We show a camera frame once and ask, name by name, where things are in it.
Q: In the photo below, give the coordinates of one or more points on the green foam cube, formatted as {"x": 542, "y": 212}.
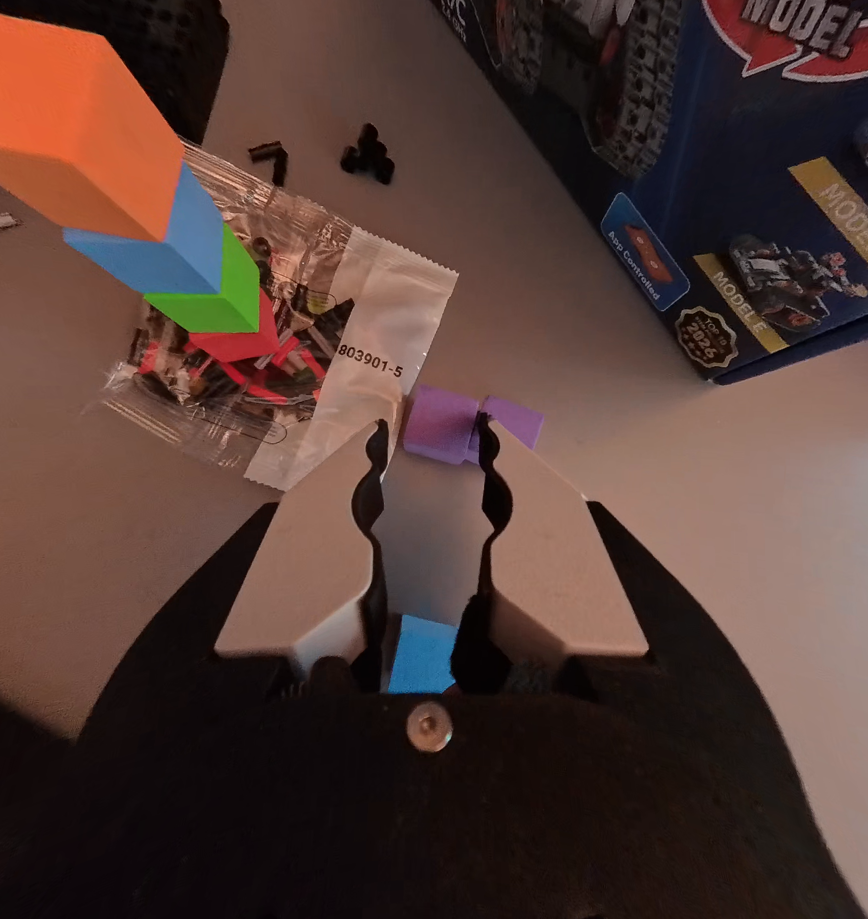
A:
{"x": 219, "y": 298}

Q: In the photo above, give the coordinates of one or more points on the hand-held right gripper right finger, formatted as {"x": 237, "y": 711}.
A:
{"x": 563, "y": 574}

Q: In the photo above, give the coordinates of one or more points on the small grey pin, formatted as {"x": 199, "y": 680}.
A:
{"x": 3, "y": 221}

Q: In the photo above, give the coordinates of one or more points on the blue robot kit box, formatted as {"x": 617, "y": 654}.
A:
{"x": 728, "y": 179}

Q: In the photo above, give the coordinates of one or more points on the orange foam cube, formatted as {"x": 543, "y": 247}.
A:
{"x": 61, "y": 122}

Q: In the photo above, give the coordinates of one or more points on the clear plastic parts bag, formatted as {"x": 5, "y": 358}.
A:
{"x": 391, "y": 323}

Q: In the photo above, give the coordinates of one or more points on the blue foam cube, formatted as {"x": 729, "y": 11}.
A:
{"x": 161, "y": 251}
{"x": 419, "y": 657}

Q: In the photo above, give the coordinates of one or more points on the small black pin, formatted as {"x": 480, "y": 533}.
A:
{"x": 265, "y": 151}
{"x": 280, "y": 169}

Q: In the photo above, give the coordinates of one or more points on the red foam cube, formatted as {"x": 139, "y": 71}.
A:
{"x": 237, "y": 337}

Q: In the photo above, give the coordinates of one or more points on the purple foam cube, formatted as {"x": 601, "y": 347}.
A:
{"x": 437, "y": 423}
{"x": 516, "y": 420}

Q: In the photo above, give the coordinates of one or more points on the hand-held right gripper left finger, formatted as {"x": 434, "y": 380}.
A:
{"x": 305, "y": 574}

